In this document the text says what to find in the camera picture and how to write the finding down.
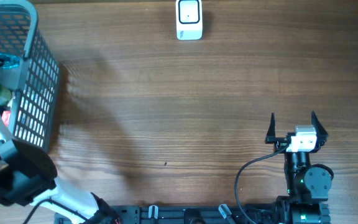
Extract right camera cable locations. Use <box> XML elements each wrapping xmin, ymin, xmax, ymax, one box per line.
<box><xmin>234</xmin><ymin>144</ymin><xmax>290</xmax><ymax>224</ymax></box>

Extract grey plastic mesh basket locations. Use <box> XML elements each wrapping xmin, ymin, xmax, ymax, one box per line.
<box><xmin>0</xmin><ymin>1</ymin><xmax>61</xmax><ymax>151</ymax></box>

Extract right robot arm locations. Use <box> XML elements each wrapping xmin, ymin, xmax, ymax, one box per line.
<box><xmin>263</xmin><ymin>112</ymin><xmax>334</xmax><ymax>224</ymax></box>

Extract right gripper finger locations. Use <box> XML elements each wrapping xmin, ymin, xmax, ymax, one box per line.
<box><xmin>311</xmin><ymin>111</ymin><xmax>328</xmax><ymax>146</ymax></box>
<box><xmin>265</xmin><ymin>113</ymin><xmax>275</xmax><ymax>144</ymax></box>

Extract white barcode scanner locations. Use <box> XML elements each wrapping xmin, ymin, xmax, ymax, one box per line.
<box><xmin>175</xmin><ymin>0</ymin><xmax>203</xmax><ymax>40</ymax></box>

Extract hex wrench set packet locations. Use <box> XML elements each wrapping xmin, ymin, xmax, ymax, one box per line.
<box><xmin>0</xmin><ymin>106</ymin><xmax>11</xmax><ymax>128</ymax></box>

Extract blue mouthwash bottle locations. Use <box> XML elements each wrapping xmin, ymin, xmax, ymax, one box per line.
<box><xmin>0</xmin><ymin>53</ymin><xmax>20</xmax><ymax>69</ymax></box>

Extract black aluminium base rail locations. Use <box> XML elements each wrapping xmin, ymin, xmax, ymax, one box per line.
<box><xmin>53</xmin><ymin>203</ymin><xmax>332</xmax><ymax>224</ymax></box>

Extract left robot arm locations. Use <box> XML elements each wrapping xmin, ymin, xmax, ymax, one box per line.
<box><xmin>0</xmin><ymin>58</ymin><xmax>122</xmax><ymax>223</ymax></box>

